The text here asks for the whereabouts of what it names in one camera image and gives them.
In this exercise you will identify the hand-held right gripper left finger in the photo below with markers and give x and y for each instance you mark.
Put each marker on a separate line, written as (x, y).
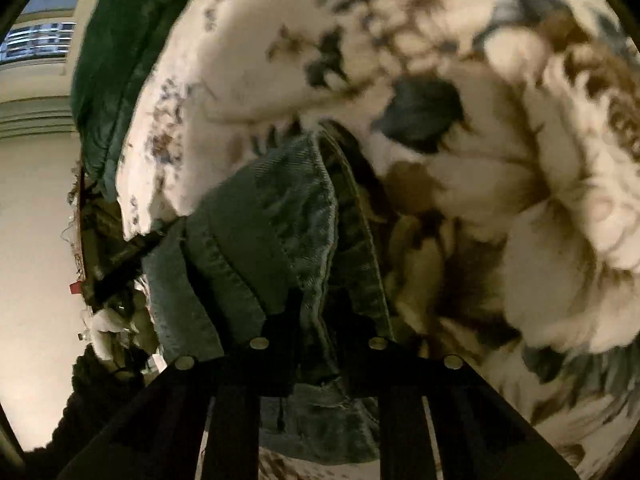
(275, 360)

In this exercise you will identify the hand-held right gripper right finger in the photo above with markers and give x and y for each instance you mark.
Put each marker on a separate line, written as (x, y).
(370, 365)

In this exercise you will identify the blue denim pants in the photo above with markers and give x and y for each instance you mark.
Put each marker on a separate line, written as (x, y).
(280, 220)

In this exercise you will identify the person's left forearm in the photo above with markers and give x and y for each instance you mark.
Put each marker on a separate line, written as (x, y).
(90, 410)

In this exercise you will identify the pile of desk clutter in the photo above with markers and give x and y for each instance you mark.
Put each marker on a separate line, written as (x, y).
(90, 230)

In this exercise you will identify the narrow striped green curtain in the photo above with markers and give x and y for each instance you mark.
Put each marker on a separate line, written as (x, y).
(35, 120)

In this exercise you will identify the dark green folded quilt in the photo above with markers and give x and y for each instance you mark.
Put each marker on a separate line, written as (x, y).
(115, 60)

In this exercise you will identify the floral checked blanket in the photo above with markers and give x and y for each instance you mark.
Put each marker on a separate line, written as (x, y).
(500, 160)

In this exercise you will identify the sliding glass window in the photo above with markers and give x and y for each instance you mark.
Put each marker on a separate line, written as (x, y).
(40, 40)

